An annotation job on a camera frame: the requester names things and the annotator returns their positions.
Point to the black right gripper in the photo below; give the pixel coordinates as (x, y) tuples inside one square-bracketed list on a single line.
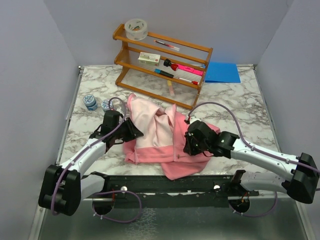
[(188, 148)]

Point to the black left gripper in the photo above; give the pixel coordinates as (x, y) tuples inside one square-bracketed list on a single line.
[(131, 127)]

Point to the pink zip jacket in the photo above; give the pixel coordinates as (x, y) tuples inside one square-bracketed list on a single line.
[(163, 138)]

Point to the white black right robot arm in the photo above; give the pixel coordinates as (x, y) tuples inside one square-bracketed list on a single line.
[(296, 176)]

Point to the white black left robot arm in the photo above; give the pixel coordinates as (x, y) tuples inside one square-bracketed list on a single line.
[(64, 186)]

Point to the blue white paint jar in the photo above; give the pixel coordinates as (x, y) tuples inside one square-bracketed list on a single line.
[(90, 102), (107, 104)]

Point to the white red pen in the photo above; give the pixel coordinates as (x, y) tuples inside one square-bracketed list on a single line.
[(187, 80)]

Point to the yellow pink glue stick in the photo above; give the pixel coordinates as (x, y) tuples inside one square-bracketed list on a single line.
[(171, 89)]

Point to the pink highlighter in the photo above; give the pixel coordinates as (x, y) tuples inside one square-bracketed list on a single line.
[(190, 70)]

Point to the blue folder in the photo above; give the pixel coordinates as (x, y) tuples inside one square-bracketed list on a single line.
[(219, 72)]

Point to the wooden three-tier shelf rack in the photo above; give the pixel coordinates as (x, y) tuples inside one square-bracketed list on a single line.
[(141, 78)]

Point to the blue black marker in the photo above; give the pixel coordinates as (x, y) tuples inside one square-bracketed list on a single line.
[(164, 73)]

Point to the white staples box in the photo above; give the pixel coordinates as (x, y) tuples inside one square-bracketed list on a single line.
[(149, 58)]

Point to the red clear pen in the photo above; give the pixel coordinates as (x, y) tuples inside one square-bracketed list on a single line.
[(175, 48)]

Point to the clear tape roll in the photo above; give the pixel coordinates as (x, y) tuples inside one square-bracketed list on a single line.
[(136, 29)]

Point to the black metal base rail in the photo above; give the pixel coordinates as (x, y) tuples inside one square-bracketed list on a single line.
[(156, 191)]

